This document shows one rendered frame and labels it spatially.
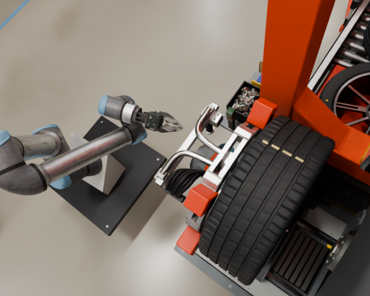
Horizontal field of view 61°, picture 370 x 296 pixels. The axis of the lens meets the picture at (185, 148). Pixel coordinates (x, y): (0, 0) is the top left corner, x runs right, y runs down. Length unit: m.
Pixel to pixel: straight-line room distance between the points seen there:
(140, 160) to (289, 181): 1.25
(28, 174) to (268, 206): 0.83
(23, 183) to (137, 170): 0.98
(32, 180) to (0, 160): 0.12
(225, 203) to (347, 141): 0.82
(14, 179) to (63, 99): 1.80
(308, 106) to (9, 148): 1.23
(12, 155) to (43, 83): 1.97
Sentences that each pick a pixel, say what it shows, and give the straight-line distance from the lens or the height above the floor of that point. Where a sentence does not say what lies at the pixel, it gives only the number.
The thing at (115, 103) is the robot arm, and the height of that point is 1.06.
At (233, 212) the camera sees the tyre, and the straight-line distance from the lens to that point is 1.04.
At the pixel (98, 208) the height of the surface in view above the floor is 0.30.
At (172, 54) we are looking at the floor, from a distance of 2.84.
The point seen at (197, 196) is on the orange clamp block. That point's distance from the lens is 1.04.
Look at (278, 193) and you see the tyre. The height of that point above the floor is 1.18.
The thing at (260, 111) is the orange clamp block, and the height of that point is 1.11.
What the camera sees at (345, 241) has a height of 0.92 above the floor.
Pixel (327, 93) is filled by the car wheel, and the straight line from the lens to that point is 1.99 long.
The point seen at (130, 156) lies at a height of 0.30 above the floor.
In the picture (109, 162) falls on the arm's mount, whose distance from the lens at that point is 1.91.
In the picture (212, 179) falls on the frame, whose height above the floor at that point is 1.12.
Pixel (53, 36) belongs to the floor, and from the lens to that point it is 3.47.
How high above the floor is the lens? 2.16
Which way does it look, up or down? 66 degrees down
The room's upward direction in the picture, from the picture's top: 25 degrees counter-clockwise
